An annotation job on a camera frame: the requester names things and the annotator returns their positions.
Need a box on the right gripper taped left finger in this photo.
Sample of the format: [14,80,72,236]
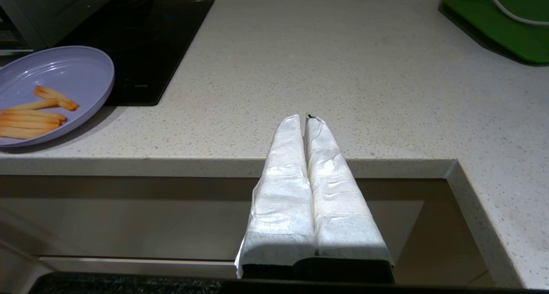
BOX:
[235,114,317,280]

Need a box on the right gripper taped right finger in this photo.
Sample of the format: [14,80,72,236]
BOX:
[304,114,394,267]

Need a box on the lilac round plate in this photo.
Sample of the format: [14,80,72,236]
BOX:
[0,45,115,148]

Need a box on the silver Panasonic microwave oven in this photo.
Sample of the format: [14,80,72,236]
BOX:
[0,0,125,57]

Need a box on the black induction cooktop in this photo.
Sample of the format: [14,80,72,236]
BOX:
[56,0,215,106]

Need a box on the green plastic tray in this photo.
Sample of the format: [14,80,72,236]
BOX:
[438,0,549,66]

